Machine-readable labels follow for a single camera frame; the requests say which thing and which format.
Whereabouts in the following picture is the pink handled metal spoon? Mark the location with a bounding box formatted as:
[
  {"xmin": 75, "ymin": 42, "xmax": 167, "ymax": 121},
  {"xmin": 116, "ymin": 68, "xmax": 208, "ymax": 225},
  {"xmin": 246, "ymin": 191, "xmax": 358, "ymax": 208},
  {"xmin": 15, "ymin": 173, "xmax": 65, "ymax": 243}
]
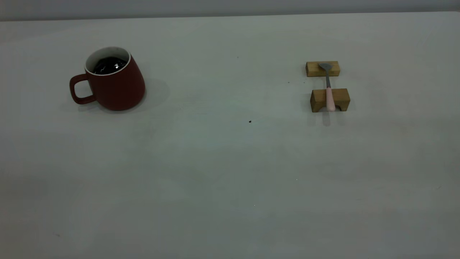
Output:
[{"xmin": 318, "ymin": 63, "xmax": 336, "ymax": 112}]

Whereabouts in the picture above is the red ceramic mug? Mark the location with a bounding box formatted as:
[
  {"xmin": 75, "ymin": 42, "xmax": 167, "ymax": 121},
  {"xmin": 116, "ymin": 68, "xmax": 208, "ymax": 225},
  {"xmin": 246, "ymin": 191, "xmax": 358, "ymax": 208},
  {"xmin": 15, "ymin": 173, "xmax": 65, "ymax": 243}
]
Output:
[{"xmin": 69, "ymin": 46, "xmax": 146, "ymax": 111}]

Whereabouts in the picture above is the dark coffee liquid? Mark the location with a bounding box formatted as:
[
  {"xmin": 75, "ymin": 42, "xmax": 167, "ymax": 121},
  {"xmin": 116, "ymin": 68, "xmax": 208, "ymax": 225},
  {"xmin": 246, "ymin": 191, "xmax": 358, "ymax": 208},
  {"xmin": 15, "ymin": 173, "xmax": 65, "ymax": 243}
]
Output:
[{"xmin": 93, "ymin": 57, "xmax": 128, "ymax": 75}]

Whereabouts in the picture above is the notched wooden block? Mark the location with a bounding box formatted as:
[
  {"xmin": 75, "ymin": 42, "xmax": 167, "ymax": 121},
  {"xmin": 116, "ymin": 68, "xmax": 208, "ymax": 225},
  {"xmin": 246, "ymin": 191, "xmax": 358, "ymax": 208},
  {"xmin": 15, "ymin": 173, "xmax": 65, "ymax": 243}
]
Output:
[{"xmin": 310, "ymin": 88, "xmax": 351, "ymax": 113}]

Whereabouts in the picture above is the flat wooden block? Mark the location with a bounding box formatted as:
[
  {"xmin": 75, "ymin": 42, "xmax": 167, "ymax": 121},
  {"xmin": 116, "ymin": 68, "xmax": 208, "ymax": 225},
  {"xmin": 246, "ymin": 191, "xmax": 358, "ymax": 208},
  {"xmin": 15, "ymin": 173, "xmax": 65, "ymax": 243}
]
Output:
[{"xmin": 306, "ymin": 61, "xmax": 340, "ymax": 77}]

